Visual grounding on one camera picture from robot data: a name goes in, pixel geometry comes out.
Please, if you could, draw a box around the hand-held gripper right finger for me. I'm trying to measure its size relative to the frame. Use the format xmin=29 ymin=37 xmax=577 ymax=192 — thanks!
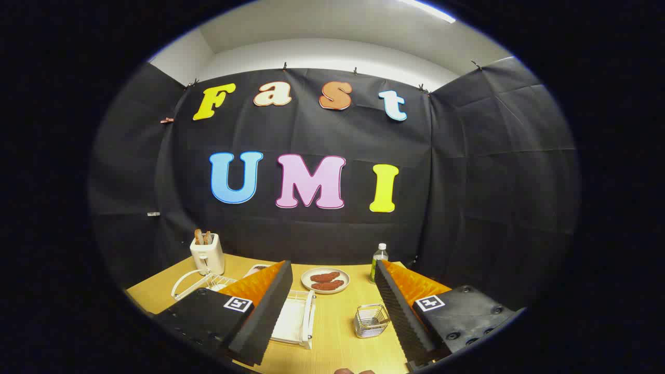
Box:
xmin=374 ymin=259 xmax=525 ymax=372

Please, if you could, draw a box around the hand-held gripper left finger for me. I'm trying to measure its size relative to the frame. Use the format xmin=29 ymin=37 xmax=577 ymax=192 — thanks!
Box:
xmin=152 ymin=260 xmax=294 ymax=367

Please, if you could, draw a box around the white wire dish rack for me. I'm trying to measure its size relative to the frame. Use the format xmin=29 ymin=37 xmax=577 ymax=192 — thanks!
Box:
xmin=171 ymin=268 xmax=316 ymax=350

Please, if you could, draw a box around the silver wire basket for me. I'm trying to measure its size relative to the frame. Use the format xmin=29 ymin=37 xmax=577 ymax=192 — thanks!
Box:
xmin=354 ymin=304 xmax=391 ymax=339

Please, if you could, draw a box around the white plate with sausages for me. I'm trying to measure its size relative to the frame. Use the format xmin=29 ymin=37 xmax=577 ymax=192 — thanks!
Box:
xmin=301 ymin=267 xmax=351 ymax=295

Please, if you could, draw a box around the green label drink bottle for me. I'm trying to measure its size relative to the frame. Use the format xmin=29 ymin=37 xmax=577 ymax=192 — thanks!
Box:
xmin=369 ymin=243 xmax=389 ymax=284

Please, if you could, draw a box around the white toaster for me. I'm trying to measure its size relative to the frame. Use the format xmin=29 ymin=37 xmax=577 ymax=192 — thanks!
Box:
xmin=190 ymin=233 xmax=225 ymax=276

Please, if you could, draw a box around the black backdrop cloth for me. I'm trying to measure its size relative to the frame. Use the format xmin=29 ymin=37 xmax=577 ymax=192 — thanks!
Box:
xmin=88 ymin=56 xmax=581 ymax=312

